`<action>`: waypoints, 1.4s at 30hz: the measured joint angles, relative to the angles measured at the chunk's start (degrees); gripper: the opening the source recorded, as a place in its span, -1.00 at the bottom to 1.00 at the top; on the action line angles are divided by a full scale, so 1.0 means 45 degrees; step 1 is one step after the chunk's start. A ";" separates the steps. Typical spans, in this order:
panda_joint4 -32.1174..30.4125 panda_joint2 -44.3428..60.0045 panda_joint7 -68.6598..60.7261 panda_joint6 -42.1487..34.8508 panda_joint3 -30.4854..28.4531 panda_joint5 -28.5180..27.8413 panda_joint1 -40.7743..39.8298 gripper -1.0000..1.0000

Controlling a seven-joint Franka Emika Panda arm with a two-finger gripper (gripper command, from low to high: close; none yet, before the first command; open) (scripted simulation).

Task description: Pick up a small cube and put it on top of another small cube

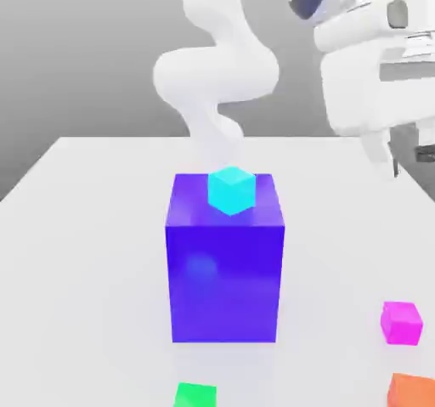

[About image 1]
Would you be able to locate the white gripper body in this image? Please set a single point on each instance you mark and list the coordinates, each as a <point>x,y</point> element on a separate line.
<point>357,101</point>

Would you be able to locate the small cyan cube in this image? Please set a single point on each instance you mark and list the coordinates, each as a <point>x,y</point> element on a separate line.
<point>231,189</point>

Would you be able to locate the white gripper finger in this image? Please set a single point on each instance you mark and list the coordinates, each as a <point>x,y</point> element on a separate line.
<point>426,142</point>
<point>377,152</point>

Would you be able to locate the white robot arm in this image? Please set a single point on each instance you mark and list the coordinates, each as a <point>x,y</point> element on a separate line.
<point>217,74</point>

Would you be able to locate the large blue box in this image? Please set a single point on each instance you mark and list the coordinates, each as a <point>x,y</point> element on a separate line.
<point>224,278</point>

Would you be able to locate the small orange cube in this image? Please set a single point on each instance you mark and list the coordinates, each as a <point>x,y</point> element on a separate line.
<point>413,391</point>

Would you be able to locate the small green cube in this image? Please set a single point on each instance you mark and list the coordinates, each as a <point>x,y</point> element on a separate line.
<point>195,396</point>

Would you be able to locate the small magenta cube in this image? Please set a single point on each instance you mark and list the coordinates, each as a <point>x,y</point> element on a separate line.
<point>401,323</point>

